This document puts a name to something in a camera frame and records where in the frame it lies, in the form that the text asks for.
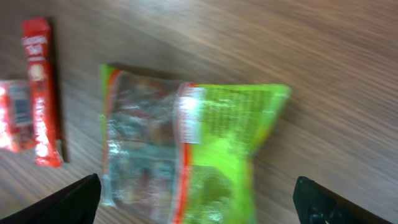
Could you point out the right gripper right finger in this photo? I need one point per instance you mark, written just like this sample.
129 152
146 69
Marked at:
316 204

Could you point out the red chocolate wafer bar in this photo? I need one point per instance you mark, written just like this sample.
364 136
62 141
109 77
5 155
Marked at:
37 44

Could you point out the green gummy candy bag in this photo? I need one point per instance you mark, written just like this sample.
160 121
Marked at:
181 152

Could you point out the small red tissue pack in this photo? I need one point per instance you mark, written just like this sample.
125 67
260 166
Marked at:
17 129

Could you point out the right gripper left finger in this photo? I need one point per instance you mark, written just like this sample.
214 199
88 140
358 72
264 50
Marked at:
74 204

